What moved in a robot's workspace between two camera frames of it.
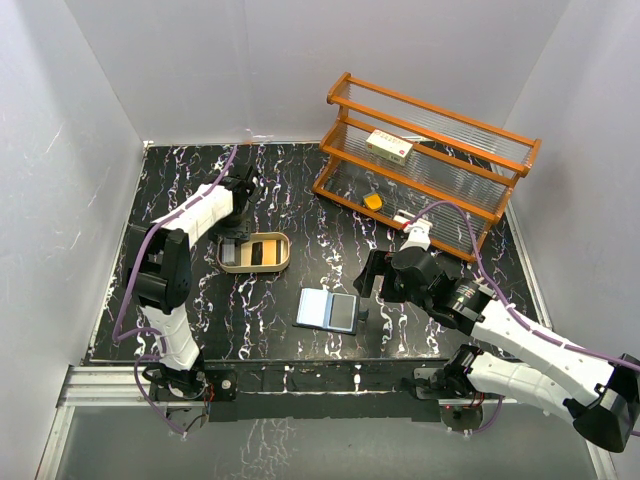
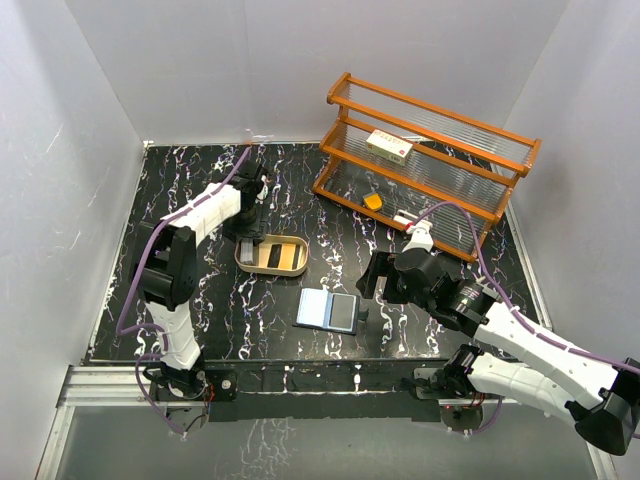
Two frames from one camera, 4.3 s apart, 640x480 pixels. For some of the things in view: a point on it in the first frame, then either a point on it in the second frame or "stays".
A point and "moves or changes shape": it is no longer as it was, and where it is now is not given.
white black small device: x=403 y=218 stays
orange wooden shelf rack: x=441 y=181 stays
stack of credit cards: x=228 y=251 → x=246 y=251
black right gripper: x=375 y=266 stays
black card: x=257 y=253 → x=274 y=255
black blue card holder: x=332 y=311 stays
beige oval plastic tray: x=276 y=253 moves or changes shape
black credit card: x=342 y=311 stays
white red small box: x=389 y=147 stays
